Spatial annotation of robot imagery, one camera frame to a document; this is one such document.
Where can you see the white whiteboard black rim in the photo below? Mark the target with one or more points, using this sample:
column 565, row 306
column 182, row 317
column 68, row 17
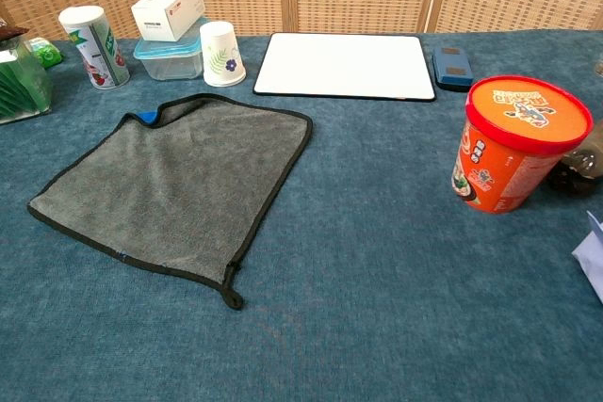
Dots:
column 344, row 63

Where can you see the blue table cloth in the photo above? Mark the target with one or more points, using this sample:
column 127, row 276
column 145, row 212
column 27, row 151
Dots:
column 377, row 279

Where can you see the white floral paper cup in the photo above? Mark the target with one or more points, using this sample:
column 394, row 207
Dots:
column 221, row 56

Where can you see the clear container blue lid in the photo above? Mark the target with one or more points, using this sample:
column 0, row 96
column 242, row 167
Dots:
column 169, row 62

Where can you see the blue whiteboard eraser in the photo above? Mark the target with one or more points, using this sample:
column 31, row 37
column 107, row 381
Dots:
column 452, row 75

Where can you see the white cardboard box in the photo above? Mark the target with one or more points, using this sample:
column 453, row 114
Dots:
column 165, row 9

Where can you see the red lidded round can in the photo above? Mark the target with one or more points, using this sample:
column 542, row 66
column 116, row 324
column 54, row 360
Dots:
column 523, row 138

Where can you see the white green cylindrical can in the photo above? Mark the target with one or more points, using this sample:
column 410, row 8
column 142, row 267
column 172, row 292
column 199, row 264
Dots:
column 96, row 51

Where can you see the cola bottle red cap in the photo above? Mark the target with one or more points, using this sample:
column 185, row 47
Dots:
column 581, row 169

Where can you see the green tissue pack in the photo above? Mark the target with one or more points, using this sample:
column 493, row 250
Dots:
column 46, row 51

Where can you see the white wet wipes pack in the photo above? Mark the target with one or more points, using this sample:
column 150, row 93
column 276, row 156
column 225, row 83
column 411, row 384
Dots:
column 592, row 256

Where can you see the brown snack bag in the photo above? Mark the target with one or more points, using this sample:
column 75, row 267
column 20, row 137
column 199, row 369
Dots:
column 9, row 31

